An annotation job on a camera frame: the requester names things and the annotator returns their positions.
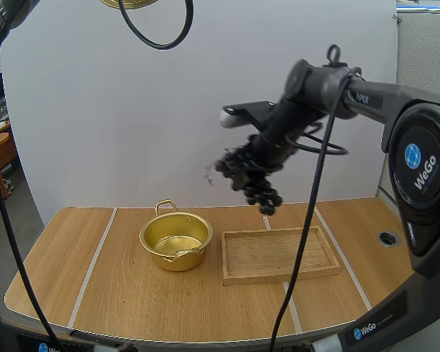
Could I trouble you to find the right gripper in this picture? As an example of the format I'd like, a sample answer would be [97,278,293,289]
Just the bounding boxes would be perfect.
[243,132,298,173]

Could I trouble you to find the bunch of dark toy grapes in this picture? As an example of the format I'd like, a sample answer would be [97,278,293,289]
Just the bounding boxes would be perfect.
[204,145,285,216]

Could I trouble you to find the gold pot lid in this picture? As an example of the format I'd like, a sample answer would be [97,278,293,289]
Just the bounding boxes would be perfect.
[99,0,159,11]

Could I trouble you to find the shallow wooden tray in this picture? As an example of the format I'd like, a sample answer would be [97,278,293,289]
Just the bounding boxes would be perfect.
[221,225,342,287]

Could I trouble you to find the wooden desk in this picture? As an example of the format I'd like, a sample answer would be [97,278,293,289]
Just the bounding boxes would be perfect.
[0,120,18,177]

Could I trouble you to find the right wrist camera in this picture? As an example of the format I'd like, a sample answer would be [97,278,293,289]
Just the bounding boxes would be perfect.
[219,100,280,129]

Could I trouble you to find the black cable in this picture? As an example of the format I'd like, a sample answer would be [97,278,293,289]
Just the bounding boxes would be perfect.
[286,123,350,157]
[0,14,69,352]
[117,0,195,51]
[268,43,364,352]

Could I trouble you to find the gold pot with two handles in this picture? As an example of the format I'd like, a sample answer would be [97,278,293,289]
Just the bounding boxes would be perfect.
[139,199,214,273]

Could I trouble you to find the grey partition wall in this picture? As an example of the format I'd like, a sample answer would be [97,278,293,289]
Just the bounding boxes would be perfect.
[395,10,440,97]

